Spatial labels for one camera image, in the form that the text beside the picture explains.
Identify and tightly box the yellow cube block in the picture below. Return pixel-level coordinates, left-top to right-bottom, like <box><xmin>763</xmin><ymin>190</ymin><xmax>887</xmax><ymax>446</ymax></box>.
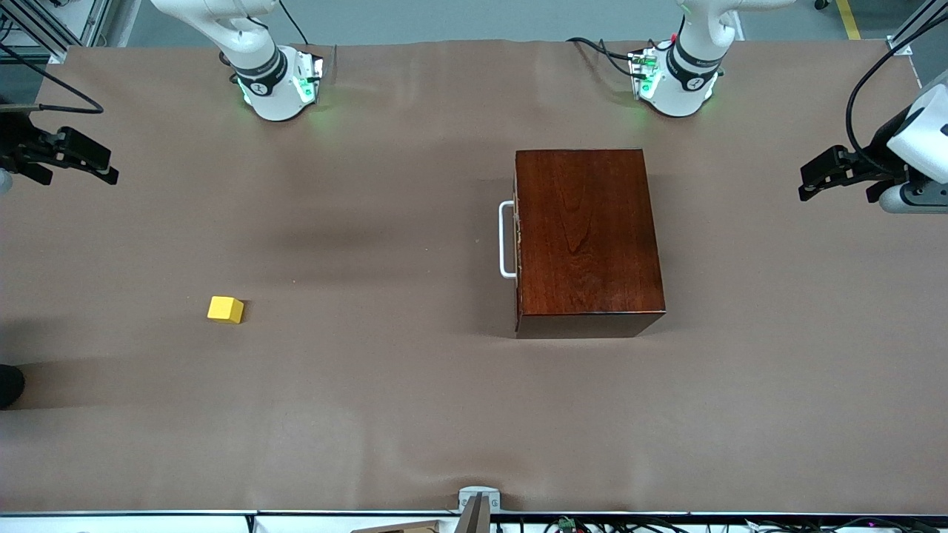
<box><xmin>207</xmin><ymin>295</ymin><xmax>245</xmax><ymax>325</ymax></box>

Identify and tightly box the dark brown wooden drawer cabinet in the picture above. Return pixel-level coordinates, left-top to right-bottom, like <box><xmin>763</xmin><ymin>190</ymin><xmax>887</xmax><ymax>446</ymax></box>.
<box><xmin>514</xmin><ymin>149</ymin><xmax>667</xmax><ymax>340</ymax></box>

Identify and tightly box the black shoe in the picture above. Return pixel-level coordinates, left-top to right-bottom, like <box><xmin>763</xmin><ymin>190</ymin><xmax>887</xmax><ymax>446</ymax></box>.
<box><xmin>0</xmin><ymin>364</ymin><xmax>26</xmax><ymax>410</ymax></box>

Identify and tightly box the brown table mat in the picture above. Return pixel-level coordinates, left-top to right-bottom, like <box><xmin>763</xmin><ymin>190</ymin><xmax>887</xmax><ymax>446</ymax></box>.
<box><xmin>0</xmin><ymin>40</ymin><xmax>948</xmax><ymax>514</ymax></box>

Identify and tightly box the cardboard piece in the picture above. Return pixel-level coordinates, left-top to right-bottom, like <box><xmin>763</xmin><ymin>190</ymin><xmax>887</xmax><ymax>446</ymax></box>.
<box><xmin>351</xmin><ymin>520</ymin><xmax>447</xmax><ymax>533</ymax></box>

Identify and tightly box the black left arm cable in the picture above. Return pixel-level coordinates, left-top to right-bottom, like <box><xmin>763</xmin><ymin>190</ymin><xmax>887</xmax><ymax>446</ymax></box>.
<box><xmin>846</xmin><ymin>33</ymin><xmax>948</xmax><ymax>161</ymax></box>

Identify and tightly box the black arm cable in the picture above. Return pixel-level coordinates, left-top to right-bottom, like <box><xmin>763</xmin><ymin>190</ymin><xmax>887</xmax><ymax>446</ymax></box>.
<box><xmin>846</xmin><ymin>33</ymin><xmax>948</xmax><ymax>161</ymax></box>
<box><xmin>0</xmin><ymin>43</ymin><xmax>104</xmax><ymax>116</ymax></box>

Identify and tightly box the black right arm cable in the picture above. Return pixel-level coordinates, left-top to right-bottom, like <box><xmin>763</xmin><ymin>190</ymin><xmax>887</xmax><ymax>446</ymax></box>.
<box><xmin>0</xmin><ymin>43</ymin><xmax>104</xmax><ymax>116</ymax></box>

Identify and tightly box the aluminium frame profile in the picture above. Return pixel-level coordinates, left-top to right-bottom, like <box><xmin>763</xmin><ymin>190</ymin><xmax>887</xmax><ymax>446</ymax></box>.
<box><xmin>887</xmin><ymin>0</ymin><xmax>948</xmax><ymax>57</ymax></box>

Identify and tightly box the aluminium frame rack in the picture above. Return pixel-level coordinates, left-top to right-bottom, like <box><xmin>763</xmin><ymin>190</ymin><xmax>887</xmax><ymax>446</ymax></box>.
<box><xmin>0</xmin><ymin>0</ymin><xmax>113</xmax><ymax>64</ymax></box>

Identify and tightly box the black right base cable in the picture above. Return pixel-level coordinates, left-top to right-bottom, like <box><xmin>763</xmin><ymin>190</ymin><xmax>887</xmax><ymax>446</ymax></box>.
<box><xmin>277</xmin><ymin>0</ymin><xmax>307</xmax><ymax>47</ymax></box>

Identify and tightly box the black base cable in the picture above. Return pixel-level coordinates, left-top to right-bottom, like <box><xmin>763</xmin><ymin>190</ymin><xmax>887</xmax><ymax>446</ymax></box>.
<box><xmin>567</xmin><ymin>36</ymin><xmax>654</xmax><ymax>78</ymax></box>
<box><xmin>277</xmin><ymin>0</ymin><xmax>307</xmax><ymax>47</ymax></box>

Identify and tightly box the black left base cable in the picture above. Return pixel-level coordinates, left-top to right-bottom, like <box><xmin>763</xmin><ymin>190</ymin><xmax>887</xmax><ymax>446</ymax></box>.
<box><xmin>567</xmin><ymin>36</ymin><xmax>654</xmax><ymax>78</ymax></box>

